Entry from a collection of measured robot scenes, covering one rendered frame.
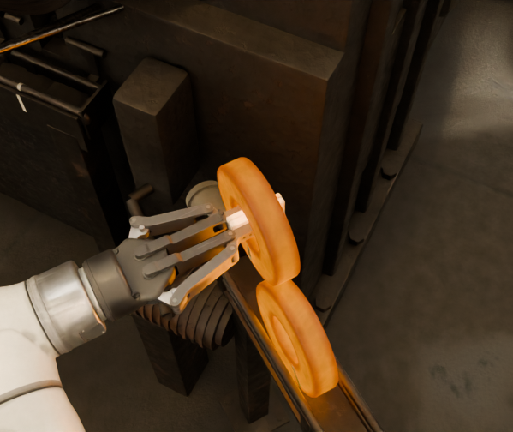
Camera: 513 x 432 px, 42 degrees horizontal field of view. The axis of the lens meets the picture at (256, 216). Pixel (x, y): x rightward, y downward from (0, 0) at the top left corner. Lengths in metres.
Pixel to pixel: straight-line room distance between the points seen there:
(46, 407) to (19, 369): 0.05
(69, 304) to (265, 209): 0.23
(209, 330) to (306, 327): 0.33
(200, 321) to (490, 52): 1.47
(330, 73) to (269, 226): 0.26
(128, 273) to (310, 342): 0.22
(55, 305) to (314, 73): 0.43
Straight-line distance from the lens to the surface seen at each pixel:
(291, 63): 0.90
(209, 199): 0.98
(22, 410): 0.70
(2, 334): 0.72
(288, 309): 0.78
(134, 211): 1.09
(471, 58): 2.23
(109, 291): 0.73
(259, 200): 0.72
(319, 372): 0.80
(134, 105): 0.96
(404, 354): 1.65
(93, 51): 1.10
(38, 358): 0.73
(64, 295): 0.72
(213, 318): 1.08
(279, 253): 0.73
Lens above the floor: 1.51
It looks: 58 degrees down
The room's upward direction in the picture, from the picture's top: straight up
